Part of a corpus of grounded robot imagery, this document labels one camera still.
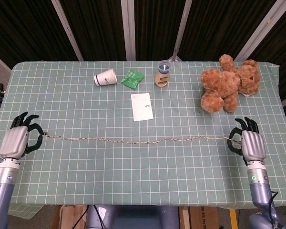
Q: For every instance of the brown teddy bear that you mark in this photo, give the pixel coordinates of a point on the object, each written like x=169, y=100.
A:
x=224, y=83

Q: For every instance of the small beige drink bottle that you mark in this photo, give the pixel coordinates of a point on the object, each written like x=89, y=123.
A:
x=162, y=78

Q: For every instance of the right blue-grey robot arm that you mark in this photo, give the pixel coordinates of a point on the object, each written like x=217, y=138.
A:
x=261, y=190

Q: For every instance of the white paper cup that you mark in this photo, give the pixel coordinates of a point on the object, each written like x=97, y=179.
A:
x=106, y=78

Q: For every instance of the green snack packet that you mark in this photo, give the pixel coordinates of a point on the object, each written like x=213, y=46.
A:
x=132, y=78

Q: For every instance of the black curtain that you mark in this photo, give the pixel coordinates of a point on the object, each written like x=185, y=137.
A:
x=26, y=28

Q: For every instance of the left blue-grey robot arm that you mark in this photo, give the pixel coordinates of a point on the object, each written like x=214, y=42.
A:
x=2, y=190

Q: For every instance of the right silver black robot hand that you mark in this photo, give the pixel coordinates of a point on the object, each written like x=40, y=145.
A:
x=252, y=145

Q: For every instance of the brown cardboard box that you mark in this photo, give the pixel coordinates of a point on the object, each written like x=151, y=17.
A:
x=202, y=218

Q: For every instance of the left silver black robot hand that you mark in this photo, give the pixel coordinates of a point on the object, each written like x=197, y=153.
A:
x=14, y=140

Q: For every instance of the green checked tablecloth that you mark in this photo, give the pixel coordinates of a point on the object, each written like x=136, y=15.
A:
x=133, y=171

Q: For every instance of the light wooden board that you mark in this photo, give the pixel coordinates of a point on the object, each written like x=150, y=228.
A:
x=184, y=218

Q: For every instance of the white paper card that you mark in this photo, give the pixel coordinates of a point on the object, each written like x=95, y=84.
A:
x=141, y=107

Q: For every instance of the blue-grey robot torso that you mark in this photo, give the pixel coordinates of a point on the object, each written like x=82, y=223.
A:
x=133, y=217

